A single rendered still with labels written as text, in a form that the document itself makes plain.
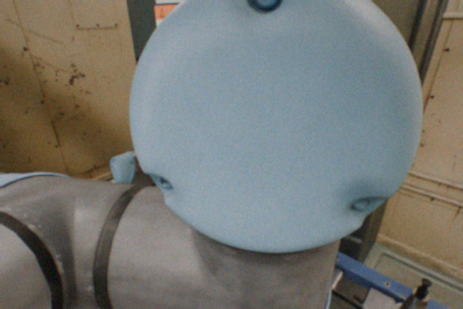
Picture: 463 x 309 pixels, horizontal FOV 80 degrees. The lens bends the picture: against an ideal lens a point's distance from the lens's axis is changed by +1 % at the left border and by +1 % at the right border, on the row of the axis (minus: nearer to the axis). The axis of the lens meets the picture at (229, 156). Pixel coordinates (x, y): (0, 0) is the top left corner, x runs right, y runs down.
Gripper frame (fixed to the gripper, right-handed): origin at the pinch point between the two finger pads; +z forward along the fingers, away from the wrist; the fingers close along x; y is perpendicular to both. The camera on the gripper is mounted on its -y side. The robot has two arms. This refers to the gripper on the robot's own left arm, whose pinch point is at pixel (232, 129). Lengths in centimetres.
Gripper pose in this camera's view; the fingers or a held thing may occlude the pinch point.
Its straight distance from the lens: 83.2
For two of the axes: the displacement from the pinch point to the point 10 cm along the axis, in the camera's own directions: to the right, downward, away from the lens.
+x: 6.0, 3.5, -7.2
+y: 0.2, 8.9, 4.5
